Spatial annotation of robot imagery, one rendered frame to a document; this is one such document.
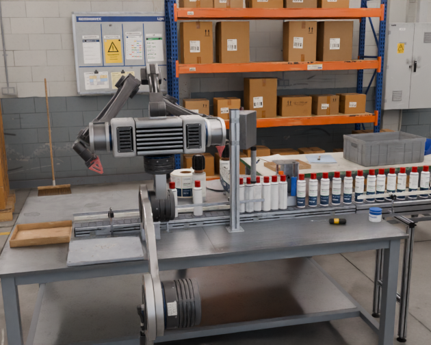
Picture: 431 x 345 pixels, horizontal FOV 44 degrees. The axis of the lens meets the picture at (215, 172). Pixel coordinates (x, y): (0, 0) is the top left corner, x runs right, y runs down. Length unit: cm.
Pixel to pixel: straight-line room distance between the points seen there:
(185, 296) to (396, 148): 318
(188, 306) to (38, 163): 569
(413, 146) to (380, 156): 33
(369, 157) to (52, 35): 440
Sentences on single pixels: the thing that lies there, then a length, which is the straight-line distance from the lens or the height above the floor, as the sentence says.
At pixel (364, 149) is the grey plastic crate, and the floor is 95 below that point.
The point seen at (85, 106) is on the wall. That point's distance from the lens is 733.
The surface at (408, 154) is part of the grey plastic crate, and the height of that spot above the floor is 88.
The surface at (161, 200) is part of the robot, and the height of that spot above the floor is 117.
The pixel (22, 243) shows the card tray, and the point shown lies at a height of 85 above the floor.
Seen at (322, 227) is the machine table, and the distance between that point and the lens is 304.
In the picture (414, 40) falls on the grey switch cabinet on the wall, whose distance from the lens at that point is 816.
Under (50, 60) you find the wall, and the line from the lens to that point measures 732.
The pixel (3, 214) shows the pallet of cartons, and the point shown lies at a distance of 620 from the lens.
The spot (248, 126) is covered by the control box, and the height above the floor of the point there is 140.
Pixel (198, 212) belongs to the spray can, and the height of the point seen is 90.
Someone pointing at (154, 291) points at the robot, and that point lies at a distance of 196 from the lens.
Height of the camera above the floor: 183
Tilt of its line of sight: 13 degrees down
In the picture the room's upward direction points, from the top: 1 degrees counter-clockwise
